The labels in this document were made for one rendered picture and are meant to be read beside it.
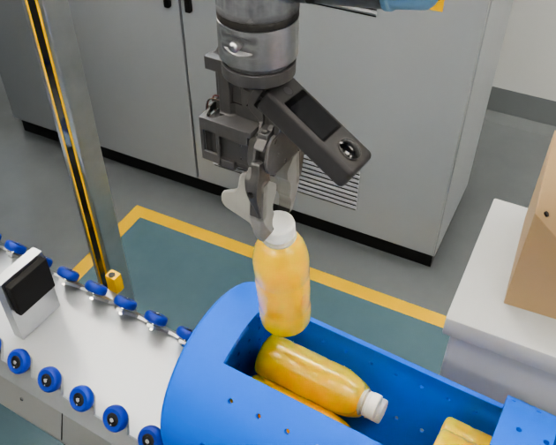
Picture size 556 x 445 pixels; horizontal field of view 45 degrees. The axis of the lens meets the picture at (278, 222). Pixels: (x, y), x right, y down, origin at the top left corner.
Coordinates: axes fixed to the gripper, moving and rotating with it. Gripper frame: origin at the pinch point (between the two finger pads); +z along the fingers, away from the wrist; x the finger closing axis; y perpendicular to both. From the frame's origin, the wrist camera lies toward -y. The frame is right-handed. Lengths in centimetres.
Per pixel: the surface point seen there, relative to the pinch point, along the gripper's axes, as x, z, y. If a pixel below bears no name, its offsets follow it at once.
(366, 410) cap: -3.6, 33.4, -12.6
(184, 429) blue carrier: 13.4, 30.4, 6.9
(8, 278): 3, 36, 54
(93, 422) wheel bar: 11, 52, 30
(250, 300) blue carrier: -4.1, 21.5, 7.0
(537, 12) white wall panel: -267, 85, 17
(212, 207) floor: -129, 143, 110
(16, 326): 5, 47, 54
